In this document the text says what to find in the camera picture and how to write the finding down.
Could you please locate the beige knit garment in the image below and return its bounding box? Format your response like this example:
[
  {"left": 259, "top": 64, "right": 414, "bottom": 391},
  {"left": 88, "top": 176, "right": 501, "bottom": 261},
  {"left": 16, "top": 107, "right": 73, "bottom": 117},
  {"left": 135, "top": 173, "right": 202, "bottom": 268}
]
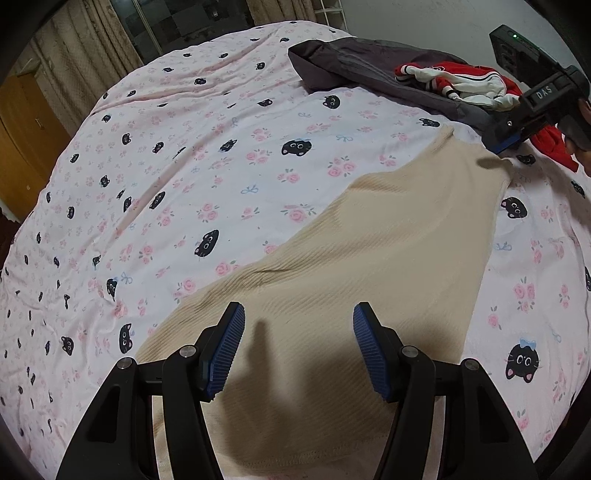
[{"left": 134, "top": 127, "right": 513, "bottom": 480}]

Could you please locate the grey striped jacket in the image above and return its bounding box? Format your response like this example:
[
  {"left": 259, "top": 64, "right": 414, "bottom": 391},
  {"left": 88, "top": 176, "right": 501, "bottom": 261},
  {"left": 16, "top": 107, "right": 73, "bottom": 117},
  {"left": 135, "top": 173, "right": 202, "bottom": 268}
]
[{"left": 288, "top": 39, "right": 499, "bottom": 131}]

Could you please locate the beige curtain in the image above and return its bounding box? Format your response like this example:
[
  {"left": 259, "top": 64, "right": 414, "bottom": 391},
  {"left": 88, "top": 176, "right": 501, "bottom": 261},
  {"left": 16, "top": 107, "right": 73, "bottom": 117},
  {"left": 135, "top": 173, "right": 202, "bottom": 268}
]
[
  {"left": 32, "top": 0, "right": 145, "bottom": 134},
  {"left": 247, "top": 0, "right": 324, "bottom": 25}
]

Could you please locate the dark glass window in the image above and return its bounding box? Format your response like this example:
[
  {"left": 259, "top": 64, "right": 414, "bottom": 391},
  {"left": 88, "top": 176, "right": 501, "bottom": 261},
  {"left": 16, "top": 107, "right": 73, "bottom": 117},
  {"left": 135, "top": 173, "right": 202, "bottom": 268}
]
[{"left": 111, "top": 0, "right": 259, "bottom": 56}]

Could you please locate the wooden wardrobe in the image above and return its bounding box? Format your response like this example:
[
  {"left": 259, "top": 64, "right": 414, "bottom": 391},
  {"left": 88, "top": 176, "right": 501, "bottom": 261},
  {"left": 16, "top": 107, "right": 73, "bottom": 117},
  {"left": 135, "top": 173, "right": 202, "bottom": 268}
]
[{"left": 0, "top": 69, "right": 70, "bottom": 222}]

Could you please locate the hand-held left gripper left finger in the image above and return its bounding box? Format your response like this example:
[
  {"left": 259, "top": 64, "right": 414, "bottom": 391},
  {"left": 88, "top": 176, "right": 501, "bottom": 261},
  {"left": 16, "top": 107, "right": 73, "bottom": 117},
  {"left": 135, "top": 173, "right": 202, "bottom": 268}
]
[{"left": 55, "top": 301, "right": 245, "bottom": 480}]

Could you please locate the bed with cat-print cover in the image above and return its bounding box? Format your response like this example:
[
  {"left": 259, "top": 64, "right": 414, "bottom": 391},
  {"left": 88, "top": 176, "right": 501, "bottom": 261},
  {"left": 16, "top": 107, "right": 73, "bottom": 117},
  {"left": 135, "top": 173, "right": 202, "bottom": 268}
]
[{"left": 0, "top": 21, "right": 591, "bottom": 480}]

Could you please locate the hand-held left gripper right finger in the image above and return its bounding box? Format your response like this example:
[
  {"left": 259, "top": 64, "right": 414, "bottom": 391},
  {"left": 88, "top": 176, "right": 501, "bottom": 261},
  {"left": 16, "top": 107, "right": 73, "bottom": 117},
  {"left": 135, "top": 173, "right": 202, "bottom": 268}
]
[{"left": 352, "top": 302, "right": 539, "bottom": 480}]

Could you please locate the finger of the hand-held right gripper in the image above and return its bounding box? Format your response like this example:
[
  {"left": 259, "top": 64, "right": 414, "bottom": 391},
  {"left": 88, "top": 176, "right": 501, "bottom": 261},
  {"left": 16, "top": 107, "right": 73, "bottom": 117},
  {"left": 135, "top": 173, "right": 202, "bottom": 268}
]
[{"left": 482, "top": 117, "right": 529, "bottom": 155}]

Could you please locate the red and white jacket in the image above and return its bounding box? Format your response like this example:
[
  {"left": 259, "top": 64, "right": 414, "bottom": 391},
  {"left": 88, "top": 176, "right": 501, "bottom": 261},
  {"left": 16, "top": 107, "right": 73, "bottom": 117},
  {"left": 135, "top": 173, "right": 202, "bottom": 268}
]
[{"left": 394, "top": 60, "right": 579, "bottom": 172}]

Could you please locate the white shelf rack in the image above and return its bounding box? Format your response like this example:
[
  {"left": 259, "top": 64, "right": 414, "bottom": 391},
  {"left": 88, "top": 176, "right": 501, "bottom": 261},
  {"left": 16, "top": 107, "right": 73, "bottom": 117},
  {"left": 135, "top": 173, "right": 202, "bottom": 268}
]
[{"left": 318, "top": 0, "right": 352, "bottom": 31}]

